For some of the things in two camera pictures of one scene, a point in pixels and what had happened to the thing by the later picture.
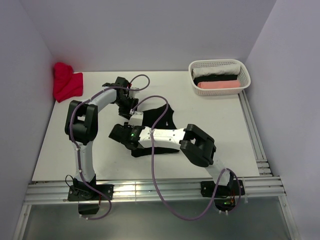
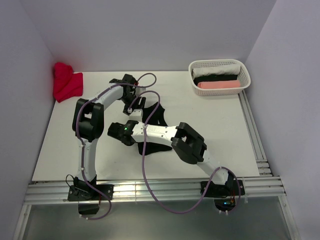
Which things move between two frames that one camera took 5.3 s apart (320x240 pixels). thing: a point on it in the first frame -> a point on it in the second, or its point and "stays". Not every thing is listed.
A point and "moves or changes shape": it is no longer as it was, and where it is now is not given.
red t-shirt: x=67 y=84 stays
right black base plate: x=226 y=197 stays
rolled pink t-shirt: x=219 y=84 stays
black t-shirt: x=167 y=122 moves or changes shape
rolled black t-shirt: x=215 y=78 stays
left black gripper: x=126 y=113 -> x=136 y=106
